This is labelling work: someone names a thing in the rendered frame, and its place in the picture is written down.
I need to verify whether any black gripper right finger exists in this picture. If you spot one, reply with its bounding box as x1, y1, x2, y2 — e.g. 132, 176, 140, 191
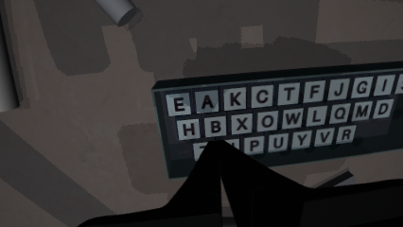
216, 140, 403, 227

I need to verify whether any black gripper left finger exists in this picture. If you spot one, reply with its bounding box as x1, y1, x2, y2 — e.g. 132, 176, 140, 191
78, 141, 223, 227

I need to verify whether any dark grey keyboard with keys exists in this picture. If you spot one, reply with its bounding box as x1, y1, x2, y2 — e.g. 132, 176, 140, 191
150, 61, 403, 181

